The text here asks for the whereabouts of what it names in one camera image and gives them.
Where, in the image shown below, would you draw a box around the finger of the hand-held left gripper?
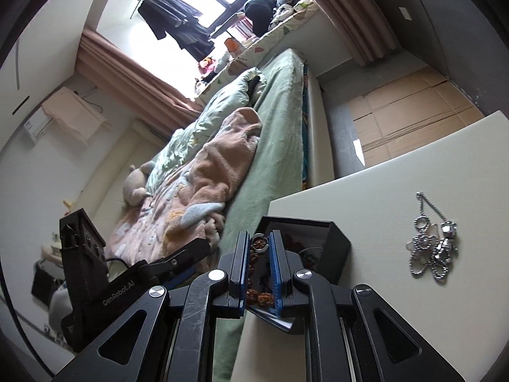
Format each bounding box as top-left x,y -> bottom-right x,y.
135,238 -> 211,288

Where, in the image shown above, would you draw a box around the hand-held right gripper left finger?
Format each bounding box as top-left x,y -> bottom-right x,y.
52,231 -> 251,382

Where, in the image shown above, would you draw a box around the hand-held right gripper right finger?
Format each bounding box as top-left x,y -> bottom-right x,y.
268,229 -> 466,382

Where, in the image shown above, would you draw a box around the brown bead bracelet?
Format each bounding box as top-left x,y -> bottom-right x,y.
247,233 -> 275,308

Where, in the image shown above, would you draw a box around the black jewelry box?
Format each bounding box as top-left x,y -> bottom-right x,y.
247,216 -> 352,335

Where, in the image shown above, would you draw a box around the beige plush toy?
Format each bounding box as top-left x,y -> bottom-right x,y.
122,160 -> 157,207

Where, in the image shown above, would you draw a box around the pink fleece blanket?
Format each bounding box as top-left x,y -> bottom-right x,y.
107,107 -> 263,271

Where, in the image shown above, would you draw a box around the green floral quilt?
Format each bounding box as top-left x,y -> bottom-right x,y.
145,67 -> 267,192

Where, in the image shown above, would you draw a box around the green bed sheet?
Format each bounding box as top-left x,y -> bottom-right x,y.
213,48 -> 309,382

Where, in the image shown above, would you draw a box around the cloth-covered air conditioner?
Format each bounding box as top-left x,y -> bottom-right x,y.
23,86 -> 108,144

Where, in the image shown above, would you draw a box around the pink curtain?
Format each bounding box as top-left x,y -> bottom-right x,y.
286,0 -> 400,66
75,30 -> 205,128

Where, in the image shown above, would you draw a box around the pink doll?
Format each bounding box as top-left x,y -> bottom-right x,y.
199,58 -> 219,80

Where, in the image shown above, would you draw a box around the orange paper bag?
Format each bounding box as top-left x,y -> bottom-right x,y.
224,38 -> 244,58

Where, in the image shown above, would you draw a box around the patterned window seat cushion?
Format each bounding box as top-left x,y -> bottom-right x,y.
195,0 -> 319,96

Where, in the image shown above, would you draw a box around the row of books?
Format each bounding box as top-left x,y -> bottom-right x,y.
231,14 -> 255,40

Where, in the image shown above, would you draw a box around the hanging dark clothes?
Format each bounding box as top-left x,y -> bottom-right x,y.
139,0 -> 215,60

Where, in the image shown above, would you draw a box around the black bag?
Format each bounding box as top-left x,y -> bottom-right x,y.
243,0 -> 277,38

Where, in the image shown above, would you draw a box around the white bed frame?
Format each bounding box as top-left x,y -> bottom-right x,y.
306,74 -> 337,189

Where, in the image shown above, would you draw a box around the silver chain necklace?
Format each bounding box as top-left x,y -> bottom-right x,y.
406,192 -> 459,283

